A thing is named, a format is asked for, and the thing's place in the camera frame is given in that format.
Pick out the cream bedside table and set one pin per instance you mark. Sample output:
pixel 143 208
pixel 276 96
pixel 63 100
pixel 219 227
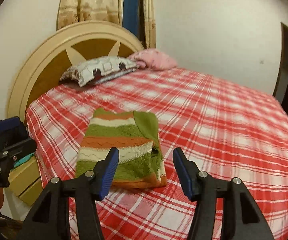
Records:
pixel 25 181

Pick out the cream wooden headboard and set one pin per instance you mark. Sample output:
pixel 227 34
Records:
pixel 71 45

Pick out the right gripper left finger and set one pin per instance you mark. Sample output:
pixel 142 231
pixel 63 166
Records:
pixel 49 216

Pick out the white patterned pillow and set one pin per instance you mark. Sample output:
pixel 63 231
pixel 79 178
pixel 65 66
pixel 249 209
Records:
pixel 99 70

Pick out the green striped knit sweater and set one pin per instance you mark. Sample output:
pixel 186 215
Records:
pixel 135 135

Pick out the pink pillow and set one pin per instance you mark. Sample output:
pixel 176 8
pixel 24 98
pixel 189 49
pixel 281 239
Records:
pixel 153 59

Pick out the red plaid bed sheet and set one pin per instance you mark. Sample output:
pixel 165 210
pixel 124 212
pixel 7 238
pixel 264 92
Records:
pixel 228 130

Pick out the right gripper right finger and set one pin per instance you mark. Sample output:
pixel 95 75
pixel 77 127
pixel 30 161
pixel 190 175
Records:
pixel 241 216

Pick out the beige patterned curtain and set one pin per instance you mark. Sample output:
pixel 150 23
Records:
pixel 74 11

